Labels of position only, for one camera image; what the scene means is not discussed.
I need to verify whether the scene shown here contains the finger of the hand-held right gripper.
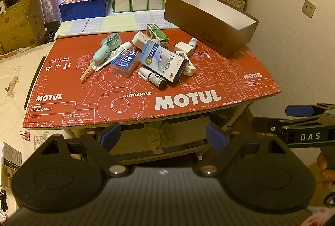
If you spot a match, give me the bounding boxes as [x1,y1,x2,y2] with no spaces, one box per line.
[251,116,290,135]
[285,103,335,117]

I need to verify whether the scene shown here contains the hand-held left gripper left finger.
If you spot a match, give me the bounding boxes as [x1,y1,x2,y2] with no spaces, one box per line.
[37,122,132,177]

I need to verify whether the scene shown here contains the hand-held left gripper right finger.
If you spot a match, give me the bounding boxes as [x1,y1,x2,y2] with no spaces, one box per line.
[194,123,287,177]

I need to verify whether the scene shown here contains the white plastic case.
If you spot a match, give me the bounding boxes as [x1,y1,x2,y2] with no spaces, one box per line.
[176,50,196,77]

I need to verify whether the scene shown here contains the clear blue-label floss box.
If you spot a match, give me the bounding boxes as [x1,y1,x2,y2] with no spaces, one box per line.
[110,48,139,77]

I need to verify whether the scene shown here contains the mint green handheld fan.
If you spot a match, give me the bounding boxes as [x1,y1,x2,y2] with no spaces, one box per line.
[79,33,122,81]

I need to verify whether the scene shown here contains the white squeeze tube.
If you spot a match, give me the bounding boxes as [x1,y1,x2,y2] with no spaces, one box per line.
[95,41,133,71]

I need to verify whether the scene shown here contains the blue and white medicine box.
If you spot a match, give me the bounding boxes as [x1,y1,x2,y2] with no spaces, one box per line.
[138,40,189,83]

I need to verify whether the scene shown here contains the green medicine box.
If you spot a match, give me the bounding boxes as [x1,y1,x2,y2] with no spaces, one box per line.
[146,24,169,47]

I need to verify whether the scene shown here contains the brown cardboard box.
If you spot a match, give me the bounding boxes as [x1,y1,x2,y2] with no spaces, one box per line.
[164,0,259,58]

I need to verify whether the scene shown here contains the person's right hand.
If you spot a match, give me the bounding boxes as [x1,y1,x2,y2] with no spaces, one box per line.
[316,153,335,190]

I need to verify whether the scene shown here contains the beige work gloves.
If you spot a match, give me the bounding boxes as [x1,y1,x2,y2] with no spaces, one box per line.
[145,121,175,150]

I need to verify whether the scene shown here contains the red printed cardboard sheet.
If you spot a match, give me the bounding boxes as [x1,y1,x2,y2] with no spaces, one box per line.
[21,27,282,129]

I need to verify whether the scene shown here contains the dark small bottle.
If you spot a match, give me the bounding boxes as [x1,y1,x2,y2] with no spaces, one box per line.
[145,69,168,90]

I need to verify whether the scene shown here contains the red and white packet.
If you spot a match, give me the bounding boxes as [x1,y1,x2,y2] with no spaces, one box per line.
[301,208,335,226]

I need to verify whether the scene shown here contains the white power adapter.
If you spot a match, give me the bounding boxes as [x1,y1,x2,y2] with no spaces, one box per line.
[131,31,150,50]

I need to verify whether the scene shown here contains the cream printed bedsheet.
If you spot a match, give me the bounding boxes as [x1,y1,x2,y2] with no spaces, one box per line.
[0,43,69,191]

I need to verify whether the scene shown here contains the white product box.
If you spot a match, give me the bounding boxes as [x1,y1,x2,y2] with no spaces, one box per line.
[0,141,23,187]

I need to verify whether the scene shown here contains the blue printed carton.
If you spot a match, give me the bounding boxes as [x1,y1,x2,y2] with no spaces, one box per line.
[59,0,112,22]

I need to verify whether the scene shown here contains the open tan cardboard box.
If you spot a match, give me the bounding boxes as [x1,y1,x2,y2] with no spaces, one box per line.
[0,0,48,56]

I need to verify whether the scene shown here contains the beige wall socket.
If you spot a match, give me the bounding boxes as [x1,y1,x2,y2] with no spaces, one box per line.
[301,0,317,18]

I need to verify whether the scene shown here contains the black cable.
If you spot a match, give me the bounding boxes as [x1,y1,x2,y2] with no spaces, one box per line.
[0,188,9,212]

